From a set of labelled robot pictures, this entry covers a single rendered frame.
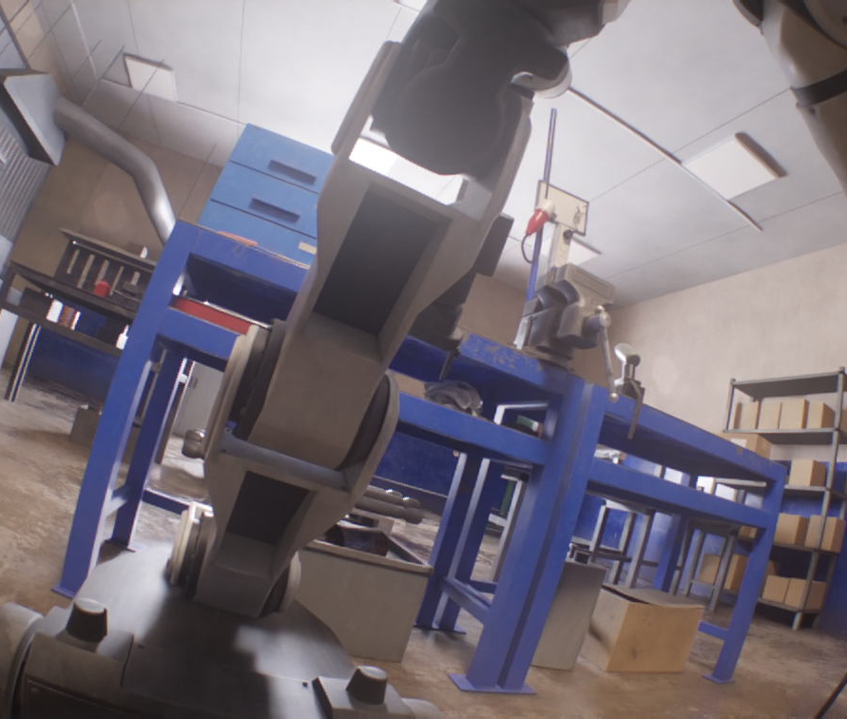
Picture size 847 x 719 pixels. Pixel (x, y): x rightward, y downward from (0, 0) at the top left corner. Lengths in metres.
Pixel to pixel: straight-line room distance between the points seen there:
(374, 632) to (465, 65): 1.22
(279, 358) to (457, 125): 0.28
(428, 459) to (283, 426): 6.32
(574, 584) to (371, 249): 1.34
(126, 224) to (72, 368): 1.95
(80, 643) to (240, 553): 0.26
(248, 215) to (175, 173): 5.88
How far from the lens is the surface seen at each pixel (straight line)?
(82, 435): 3.11
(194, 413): 6.00
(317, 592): 1.27
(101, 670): 0.61
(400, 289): 0.53
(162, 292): 1.12
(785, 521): 4.37
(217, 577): 0.75
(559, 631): 1.69
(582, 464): 1.36
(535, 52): 0.49
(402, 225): 0.51
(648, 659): 1.99
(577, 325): 1.21
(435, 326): 0.80
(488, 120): 0.49
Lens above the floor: 0.52
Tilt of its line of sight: 12 degrees up
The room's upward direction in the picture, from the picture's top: 17 degrees clockwise
